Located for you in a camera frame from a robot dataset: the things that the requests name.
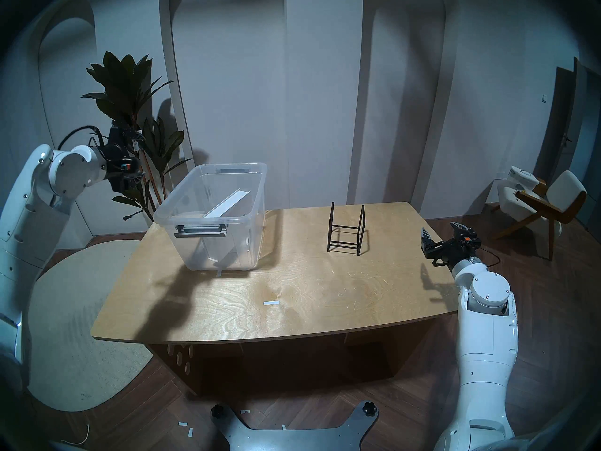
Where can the wooden table base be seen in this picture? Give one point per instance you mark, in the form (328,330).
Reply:
(328,356)

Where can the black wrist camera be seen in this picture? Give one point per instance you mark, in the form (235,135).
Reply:
(126,165)
(471,245)

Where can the grey door frame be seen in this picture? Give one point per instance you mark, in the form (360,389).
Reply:
(593,144)

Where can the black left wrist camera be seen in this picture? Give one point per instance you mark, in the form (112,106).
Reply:
(126,165)

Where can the brown wooden door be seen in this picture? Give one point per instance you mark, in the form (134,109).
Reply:
(556,126)

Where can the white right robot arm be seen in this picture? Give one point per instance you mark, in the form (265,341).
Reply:
(486,342)

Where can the white plant tag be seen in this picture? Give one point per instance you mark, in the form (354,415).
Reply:
(136,144)

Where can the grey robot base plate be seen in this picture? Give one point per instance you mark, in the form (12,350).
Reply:
(291,438)

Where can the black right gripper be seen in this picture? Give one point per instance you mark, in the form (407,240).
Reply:
(443,255)

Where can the clear plastic storage box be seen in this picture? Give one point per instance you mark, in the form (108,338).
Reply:
(211,238)

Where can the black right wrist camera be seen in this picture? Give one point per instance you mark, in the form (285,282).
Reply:
(471,245)

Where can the grey open door leaf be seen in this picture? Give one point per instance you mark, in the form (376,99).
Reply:
(578,107)

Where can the white wooden armchair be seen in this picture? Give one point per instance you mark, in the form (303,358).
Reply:
(568,187)

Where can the white bag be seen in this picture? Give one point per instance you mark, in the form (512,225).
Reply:
(522,177)

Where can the dark green potted plant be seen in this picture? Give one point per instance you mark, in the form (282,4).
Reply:
(124,79)

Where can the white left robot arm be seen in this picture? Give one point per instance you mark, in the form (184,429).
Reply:
(28,220)

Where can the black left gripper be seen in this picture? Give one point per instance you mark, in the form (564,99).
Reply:
(116,151)

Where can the round beige rug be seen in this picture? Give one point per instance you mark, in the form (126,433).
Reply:
(75,314)

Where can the tall white book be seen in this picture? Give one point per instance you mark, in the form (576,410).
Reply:
(230,202)

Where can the black star knob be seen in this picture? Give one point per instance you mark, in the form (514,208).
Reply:
(369,409)
(219,412)

